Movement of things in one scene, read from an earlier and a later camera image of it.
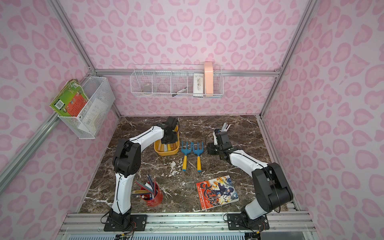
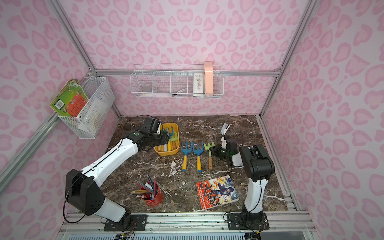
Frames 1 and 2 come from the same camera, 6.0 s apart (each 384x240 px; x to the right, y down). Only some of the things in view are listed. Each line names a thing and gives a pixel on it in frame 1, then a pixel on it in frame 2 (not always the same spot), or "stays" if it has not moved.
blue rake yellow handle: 198,152 stays
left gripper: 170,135 → 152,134
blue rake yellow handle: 185,151 stays
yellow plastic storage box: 168,149 stays
